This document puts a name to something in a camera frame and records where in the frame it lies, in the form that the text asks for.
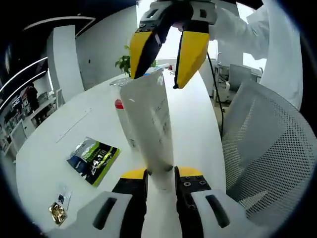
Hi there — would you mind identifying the red collar skincare bottle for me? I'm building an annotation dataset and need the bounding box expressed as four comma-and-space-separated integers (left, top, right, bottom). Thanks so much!
109, 77, 136, 148

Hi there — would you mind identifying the white mesh office chair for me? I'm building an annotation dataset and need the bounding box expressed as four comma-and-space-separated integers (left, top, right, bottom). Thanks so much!
221, 80, 317, 226

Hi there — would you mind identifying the small clear sachet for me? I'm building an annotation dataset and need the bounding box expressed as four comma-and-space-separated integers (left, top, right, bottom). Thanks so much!
56, 183, 73, 209

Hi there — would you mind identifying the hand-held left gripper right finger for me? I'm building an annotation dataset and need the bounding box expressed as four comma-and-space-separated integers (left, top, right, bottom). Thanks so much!
174, 165, 248, 238

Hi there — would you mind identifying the potted green plant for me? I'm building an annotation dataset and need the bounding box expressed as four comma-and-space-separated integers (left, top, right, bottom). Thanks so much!
115, 44, 158, 77

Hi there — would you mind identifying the person's white jacket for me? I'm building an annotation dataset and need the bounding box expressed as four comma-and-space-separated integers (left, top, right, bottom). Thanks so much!
260, 0, 304, 111

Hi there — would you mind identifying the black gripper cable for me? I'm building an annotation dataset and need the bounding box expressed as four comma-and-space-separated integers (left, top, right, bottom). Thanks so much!
207, 52, 227, 136

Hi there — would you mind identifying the gold foil packet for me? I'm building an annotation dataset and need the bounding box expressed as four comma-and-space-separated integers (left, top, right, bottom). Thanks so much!
48, 201, 68, 227

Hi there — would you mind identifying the table cable cover flap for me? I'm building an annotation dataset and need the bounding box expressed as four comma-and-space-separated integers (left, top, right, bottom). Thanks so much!
55, 108, 94, 143

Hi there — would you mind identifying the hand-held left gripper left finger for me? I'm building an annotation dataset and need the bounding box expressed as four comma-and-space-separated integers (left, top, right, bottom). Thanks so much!
44, 167, 149, 238

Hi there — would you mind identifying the white skincare tube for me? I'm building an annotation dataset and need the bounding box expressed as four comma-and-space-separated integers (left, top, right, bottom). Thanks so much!
119, 68, 178, 193

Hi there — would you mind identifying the white ceiling rail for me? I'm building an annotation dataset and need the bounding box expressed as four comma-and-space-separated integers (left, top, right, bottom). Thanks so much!
23, 16, 97, 32

